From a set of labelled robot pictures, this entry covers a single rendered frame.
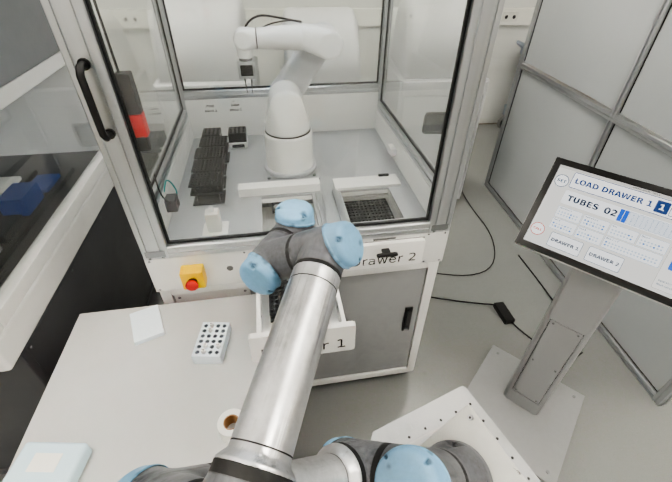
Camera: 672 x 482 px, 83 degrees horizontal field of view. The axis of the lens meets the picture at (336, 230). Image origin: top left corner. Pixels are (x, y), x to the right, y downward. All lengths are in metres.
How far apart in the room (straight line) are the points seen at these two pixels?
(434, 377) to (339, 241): 1.62
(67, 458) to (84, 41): 0.94
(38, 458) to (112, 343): 0.35
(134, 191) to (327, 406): 1.31
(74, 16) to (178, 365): 0.91
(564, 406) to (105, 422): 1.87
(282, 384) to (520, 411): 1.72
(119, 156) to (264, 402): 0.83
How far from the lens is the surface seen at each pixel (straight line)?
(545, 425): 2.14
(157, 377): 1.28
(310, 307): 0.53
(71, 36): 1.08
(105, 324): 1.48
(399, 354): 1.91
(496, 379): 2.18
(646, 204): 1.44
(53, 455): 1.22
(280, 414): 0.49
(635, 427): 2.40
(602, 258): 1.41
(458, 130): 1.20
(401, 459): 0.79
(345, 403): 2.00
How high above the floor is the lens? 1.77
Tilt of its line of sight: 38 degrees down
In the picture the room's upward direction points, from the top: 1 degrees clockwise
